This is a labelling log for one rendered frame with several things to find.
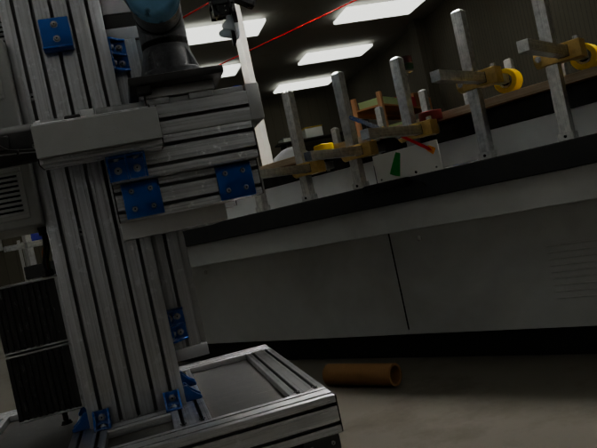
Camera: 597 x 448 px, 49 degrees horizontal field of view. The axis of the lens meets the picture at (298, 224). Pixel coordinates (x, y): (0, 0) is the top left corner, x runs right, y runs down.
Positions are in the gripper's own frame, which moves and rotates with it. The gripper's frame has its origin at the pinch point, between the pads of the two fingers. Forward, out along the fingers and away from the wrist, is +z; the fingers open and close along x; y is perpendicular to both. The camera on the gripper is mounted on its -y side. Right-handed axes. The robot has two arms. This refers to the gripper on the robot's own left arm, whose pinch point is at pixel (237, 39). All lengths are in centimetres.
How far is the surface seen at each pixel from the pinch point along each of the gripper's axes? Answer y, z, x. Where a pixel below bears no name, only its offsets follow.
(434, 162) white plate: -49, 59, 34
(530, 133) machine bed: -81, 56, 41
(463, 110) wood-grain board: -66, 43, 29
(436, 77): -37, 38, 68
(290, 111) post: -17.5, 26.6, -13.2
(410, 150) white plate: -44, 53, 27
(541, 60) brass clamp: -72, 38, 67
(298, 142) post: -17.7, 38.9, -13.0
